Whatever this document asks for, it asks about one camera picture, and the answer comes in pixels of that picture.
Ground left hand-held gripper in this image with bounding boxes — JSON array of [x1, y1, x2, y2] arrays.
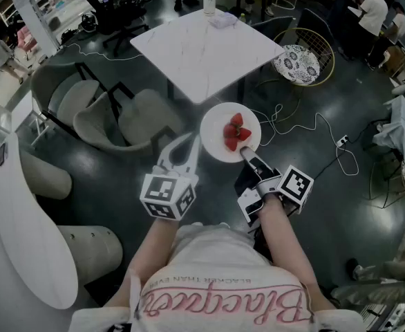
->
[[139, 132, 201, 221]]

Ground beige cylinder table leg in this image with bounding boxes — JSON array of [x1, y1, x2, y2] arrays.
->
[[18, 149, 73, 201], [56, 224, 124, 286]]

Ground white tumbler with lid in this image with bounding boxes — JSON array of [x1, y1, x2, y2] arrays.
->
[[202, 0, 218, 17]]

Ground white marble table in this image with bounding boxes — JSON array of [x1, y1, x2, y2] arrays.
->
[[129, 8, 286, 105]]

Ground person's left forearm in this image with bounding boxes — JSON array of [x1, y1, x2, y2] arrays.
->
[[104, 217, 182, 311]]

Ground person's right forearm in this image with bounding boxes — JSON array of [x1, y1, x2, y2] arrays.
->
[[256, 194, 335, 311]]

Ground dark blue chair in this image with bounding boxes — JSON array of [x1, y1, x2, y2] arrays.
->
[[250, 15, 295, 45]]

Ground grey armchair with black frame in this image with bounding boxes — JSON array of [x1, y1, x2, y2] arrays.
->
[[29, 62, 102, 136], [72, 87, 183, 158]]

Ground black office chair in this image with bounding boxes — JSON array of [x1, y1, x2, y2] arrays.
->
[[76, 0, 149, 57]]

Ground white round plate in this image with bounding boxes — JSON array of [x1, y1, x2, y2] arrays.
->
[[199, 102, 262, 164]]

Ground thin white floor cable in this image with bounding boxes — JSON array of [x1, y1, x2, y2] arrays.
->
[[63, 42, 144, 62]]

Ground table with light blue cloth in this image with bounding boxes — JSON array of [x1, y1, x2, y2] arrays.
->
[[373, 94, 405, 178]]

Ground purple wipes packet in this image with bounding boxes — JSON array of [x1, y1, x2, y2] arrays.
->
[[207, 12, 239, 30]]

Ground gold wire chair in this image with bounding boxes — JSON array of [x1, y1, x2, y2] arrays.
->
[[270, 27, 337, 88]]

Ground white power cable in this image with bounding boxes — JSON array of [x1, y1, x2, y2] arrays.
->
[[256, 103, 361, 177]]

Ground black and white floral cushion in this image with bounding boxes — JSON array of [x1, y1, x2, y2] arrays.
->
[[273, 44, 321, 84]]

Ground white oval table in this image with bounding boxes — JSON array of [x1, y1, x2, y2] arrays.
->
[[0, 132, 79, 311]]

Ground pink chair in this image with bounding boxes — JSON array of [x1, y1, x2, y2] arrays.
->
[[17, 25, 38, 52]]

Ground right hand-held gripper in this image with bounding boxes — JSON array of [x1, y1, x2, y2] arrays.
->
[[234, 146, 315, 228]]

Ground person's white printed shirt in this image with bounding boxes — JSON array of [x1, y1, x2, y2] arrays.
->
[[68, 221, 366, 332]]

